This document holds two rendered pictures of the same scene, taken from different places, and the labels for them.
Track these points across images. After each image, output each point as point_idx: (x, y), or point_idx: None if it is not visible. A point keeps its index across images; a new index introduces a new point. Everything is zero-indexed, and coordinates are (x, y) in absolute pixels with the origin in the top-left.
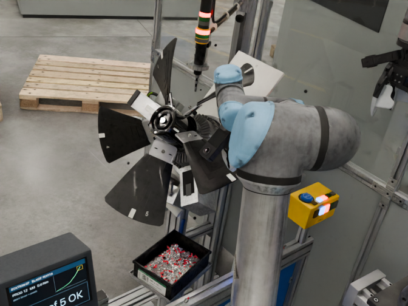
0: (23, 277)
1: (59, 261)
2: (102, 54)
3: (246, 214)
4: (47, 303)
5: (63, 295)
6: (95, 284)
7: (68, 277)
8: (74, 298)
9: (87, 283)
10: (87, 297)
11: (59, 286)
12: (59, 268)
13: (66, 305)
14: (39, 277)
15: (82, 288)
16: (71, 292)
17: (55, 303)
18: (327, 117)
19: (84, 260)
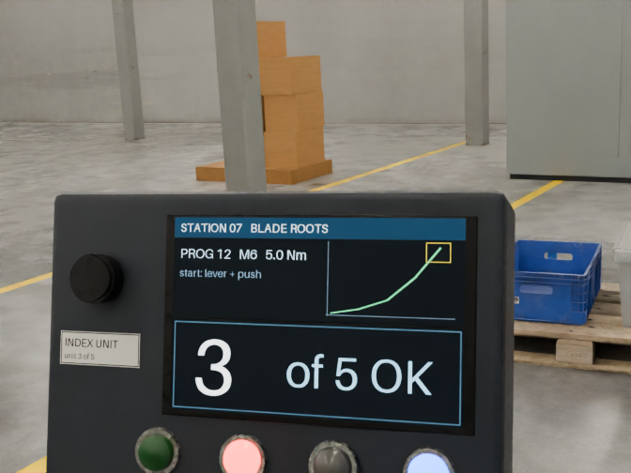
0: (230, 199)
1: (365, 192)
2: None
3: None
4: (286, 348)
5: (353, 344)
6: (500, 369)
7: (385, 273)
8: (394, 383)
9: (462, 344)
10: (450, 410)
11: (345, 299)
12: (355, 219)
13: (358, 395)
14: (280, 222)
15: (438, 357)
16: (386, 350)
17: (317, 365)
18: None
19: (464, 230)
